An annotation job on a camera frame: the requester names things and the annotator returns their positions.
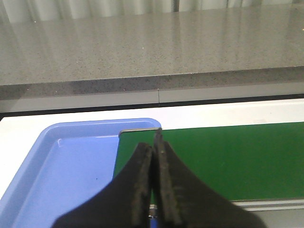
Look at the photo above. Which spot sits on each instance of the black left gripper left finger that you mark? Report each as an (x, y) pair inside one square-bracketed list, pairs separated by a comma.
[(123, 203)]

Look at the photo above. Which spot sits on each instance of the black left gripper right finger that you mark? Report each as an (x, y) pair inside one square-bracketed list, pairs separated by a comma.
[(184, 201)]

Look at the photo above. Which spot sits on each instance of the blue plastic tray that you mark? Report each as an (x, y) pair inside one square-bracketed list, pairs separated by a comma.
[(67, 165)]

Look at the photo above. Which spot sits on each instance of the green conveyor belt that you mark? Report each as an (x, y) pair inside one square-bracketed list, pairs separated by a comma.
[(245, 162)]

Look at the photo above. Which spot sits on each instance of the grey stone counter slab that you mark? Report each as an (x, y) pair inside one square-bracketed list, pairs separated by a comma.
[(219, 47)]

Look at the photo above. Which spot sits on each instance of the white pleated curtain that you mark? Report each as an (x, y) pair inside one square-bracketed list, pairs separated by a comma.
[(16, 11)]

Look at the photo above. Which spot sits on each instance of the aluminium conveyor front rail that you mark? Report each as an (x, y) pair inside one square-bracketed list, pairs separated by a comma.
[(291, 206)]

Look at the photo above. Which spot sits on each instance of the grey conveyor back rail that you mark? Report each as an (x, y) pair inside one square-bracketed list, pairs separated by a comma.
[(173, 109)]

